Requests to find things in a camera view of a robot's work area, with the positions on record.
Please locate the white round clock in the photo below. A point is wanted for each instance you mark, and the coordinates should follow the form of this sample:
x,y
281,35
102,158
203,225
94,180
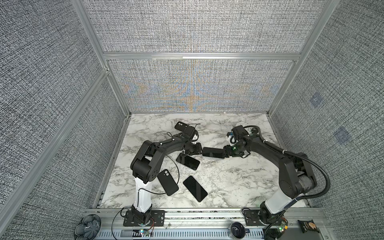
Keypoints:
x,y
241,124

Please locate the black phone screen up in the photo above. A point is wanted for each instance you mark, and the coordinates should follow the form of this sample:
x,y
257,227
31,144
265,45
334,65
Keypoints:
x,y
188,161
195,188

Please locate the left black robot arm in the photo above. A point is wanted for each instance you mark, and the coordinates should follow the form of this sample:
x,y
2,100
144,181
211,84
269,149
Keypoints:
x,y
147,164

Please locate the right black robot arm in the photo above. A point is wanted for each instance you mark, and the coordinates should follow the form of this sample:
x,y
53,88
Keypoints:
x,y
296,177

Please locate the black phone centre screen up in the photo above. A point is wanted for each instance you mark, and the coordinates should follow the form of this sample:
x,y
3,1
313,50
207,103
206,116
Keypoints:
x,y
188,161

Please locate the black phone front screen up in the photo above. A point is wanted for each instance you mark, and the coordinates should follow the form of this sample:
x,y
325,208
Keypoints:
x,y
195,188

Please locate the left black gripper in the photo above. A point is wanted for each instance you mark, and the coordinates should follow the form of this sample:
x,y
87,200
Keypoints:
x,y
197,151

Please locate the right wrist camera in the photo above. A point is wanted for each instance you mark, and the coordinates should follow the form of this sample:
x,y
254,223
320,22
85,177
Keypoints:
x,y
236,134

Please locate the small green circuit board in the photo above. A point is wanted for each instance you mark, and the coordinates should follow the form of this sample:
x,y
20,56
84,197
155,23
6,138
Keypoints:
x,y
144,232

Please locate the black phone case back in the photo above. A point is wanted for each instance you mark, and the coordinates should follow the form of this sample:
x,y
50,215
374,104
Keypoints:
x,y
182,127

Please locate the black screen purple phone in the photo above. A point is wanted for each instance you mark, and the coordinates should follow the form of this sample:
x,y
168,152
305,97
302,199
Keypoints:
x,y
213,153

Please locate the black phone case front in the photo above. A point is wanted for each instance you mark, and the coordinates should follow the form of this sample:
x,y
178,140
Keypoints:
x,y
167,182

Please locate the black phone case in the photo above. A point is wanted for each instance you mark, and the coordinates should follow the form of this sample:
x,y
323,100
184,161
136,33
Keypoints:
x,y
167,182
182,127

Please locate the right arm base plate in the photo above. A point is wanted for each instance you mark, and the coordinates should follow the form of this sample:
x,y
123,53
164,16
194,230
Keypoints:
x,y
251,217

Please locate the snack packet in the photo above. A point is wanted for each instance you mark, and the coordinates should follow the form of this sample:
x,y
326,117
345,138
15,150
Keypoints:
x,y
308,226

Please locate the black round knob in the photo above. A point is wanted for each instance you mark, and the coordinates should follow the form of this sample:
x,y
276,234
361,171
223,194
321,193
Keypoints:
x,y
238,231

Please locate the black fan left corner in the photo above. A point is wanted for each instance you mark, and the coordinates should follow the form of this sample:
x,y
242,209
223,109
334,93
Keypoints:
x,y
88,228

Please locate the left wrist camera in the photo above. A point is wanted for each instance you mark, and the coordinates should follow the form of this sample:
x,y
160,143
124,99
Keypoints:
x,y
191,133

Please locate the right green circuit board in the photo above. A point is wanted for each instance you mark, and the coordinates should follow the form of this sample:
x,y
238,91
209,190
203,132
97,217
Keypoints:
x,y
282,227

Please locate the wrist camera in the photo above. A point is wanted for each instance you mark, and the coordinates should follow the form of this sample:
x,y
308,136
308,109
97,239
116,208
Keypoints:
x,y
191,133
236,134

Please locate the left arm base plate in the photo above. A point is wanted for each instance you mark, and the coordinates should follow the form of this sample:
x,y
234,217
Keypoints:
x,y
156,219

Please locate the aluminium front rail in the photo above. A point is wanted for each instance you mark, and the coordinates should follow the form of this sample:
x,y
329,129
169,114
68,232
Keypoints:
x,y
209,224

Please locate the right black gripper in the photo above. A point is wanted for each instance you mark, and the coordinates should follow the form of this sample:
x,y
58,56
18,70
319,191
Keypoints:
x,y
227,152

